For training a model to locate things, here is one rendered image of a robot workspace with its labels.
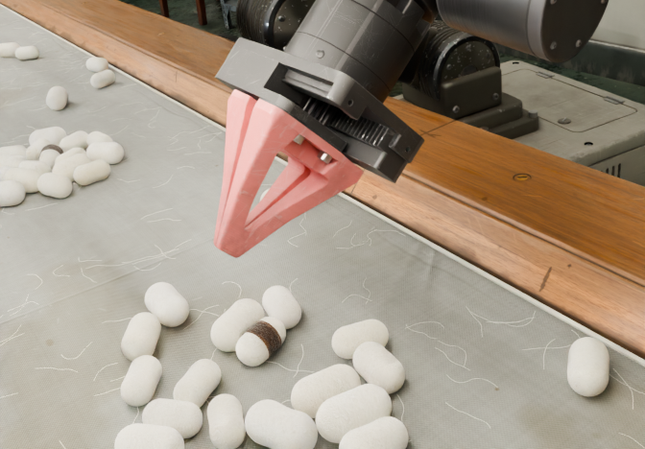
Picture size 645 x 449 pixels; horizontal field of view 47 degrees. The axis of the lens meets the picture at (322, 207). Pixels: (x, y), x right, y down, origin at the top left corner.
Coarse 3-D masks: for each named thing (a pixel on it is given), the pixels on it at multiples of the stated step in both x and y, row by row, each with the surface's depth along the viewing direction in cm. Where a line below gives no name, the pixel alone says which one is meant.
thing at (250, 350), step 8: (264, 320) 42; (272, 320) 42; (280, 328) 42; (248, 336) 41; (256, 336) 41; (280, 336) 42; (240, 344) 41; (248, 344) 40; (256, 344) 40; (264, 344) 41; (240, 352) 40; (248, 352) 40; (256, 352) 40; (264, 352) 41; (240, 360) 41; (248, 360) 40; (256, 360) 40; (264, 360) 41
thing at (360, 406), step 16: (368, 384) 36; (336, 400) 35; (352, 400) 35; (368, 400) 35; (384, 400) 35; (320, 416) 35; (336, 416) 35; (352, 416) 35; (368, 416) 35; (320, 432) 35; (336, 432) 34
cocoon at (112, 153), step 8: (96, 144) 68; (104, 144) 68; (112, 144) 68; (88, 152) 68; (96, 152) 68; (104, 152) 67; (112, 152) 67; (120, 152) 68; (112, 160) 68; (120, 160) 68
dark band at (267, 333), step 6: (258, 324) 41; (264, 324) 41; (270, 324) 41; (252, 330) 41; (258, 330) 41; (264, 330) 41; (270, 330) 41; (258, 336) 41; (264, 336) 41; (270, 336) 41; (276, 336) 41; (264, 342) 41; (270, 342) 41; (276, 342) 41; (270, 348) 41; (276, 348) 41; (270, 354) 41
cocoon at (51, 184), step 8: (40, 176) 64; (48, 176) 63; (56, 176) 63; (40, 184) 63; (48, 184) 63; (56, 184) 62; (64, 184) 63; (48, 192) 63; (56, 192) 62; (64, 192) 63
